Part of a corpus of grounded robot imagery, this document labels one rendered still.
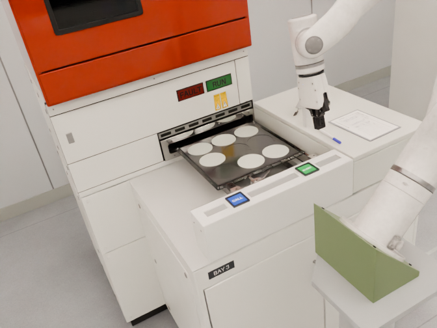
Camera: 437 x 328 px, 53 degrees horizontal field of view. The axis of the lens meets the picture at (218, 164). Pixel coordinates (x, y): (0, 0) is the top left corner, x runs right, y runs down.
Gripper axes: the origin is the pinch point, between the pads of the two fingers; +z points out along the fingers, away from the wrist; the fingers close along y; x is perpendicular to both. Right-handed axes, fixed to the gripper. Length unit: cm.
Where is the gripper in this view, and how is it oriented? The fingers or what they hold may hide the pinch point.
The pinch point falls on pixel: (318, 122)
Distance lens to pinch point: 137.7
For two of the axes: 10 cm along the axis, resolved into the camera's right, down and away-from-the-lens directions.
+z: 2.3, 9.1, 3.4
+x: 8.7, -3.5, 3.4
